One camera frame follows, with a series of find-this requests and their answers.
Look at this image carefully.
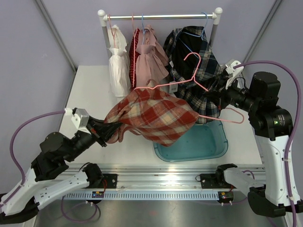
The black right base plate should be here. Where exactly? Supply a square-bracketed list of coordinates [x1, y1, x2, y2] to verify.
[195, 174, 236, 190]

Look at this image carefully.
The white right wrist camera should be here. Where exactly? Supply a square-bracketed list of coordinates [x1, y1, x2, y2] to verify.
[225, 59, 244, 90]

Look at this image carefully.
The white price tag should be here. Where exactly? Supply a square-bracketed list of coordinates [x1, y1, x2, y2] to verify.
[169, 81, 178, 93]

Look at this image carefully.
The pink hanger of red garment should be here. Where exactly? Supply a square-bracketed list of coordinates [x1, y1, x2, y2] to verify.
[130, 15, 140, 89]

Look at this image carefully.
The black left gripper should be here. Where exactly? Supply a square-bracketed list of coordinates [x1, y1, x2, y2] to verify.
[63, 115, 123, 163]

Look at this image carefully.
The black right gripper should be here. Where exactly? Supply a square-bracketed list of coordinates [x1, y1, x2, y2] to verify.
[205, 75, 260, 113]

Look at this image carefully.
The aluminium mounting rail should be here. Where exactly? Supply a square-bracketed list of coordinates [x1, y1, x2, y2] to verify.
[32, 166, 293, 190]

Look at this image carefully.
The teal plastic basin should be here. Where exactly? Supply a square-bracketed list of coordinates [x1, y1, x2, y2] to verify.
[153, 121, 228, 162]

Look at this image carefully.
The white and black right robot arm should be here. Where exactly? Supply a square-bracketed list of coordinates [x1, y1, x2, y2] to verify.
[207, 71, 303, 218]

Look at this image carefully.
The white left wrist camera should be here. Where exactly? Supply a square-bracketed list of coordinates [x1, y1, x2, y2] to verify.
[64, 108, 90, 134]

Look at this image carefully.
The red dotted garment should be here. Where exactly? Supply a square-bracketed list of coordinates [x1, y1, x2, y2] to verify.
[129, 28, 140, 90]

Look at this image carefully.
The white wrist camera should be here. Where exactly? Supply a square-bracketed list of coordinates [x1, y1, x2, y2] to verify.
[64, 108, 90, 134]
[225, 59, 244, 90]

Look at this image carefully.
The white slotted cable duct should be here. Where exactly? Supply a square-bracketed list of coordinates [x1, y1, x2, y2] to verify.
[64, 191, 219, 201]

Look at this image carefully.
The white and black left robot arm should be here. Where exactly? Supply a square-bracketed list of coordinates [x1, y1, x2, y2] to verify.
[0, 117, 122, 225]

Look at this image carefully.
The pink ruffled dress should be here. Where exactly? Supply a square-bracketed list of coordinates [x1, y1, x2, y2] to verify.
[135, 25, 169, 87]

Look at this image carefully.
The white metal clothes rack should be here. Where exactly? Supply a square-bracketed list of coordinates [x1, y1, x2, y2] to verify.
[98, 7, 223, 58]

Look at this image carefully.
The blue hanger of pink dress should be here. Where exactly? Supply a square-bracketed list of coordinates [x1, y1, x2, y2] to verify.
[141, 14, 151, 45]

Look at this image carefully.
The navy plaid skirt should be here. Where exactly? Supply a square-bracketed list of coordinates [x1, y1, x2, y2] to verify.
[163, 28, 222, 124]

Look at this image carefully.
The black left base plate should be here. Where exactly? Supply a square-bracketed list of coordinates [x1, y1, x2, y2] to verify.
[97, 174, 118, 189]

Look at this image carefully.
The blue wire hanger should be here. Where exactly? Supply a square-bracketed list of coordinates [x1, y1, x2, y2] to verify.
[175, 12, 211, 59]

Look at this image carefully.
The white dress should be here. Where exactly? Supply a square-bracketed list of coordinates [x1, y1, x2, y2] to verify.
[107, 25, 131, 97]

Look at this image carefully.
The pink hanger of white dress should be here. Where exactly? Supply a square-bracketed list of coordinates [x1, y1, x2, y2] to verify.
[108, 14, 117, 48]

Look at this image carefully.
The red plaid skirt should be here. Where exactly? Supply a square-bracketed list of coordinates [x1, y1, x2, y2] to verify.
[105, 79, 199, 147]

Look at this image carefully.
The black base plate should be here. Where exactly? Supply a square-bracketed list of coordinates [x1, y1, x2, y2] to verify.
[195, 174, 236, 190]
[97, 174, 118, 189]

